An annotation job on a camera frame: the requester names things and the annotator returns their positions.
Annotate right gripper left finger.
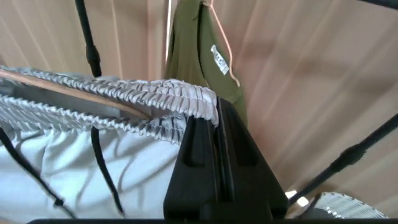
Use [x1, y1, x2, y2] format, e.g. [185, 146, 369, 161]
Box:
[164, 115, 219, 220]

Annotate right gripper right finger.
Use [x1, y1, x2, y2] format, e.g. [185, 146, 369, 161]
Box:
[216, 96, 289, 220]

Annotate pale grey shorts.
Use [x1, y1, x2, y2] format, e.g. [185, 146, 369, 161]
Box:
[0, 65, 220, 223]

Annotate green printed shirt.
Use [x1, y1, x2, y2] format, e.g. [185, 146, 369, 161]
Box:
[164, 0, 248, 125]

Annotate white laundry basket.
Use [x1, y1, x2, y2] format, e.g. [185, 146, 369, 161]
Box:
[285, 192, 389, 220]

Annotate black clothes rack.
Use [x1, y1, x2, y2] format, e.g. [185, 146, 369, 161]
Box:
[74, 0, 398, 206]

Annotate beige curtain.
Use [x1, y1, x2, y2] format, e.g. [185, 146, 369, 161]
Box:
[0, 0, 398, 218]

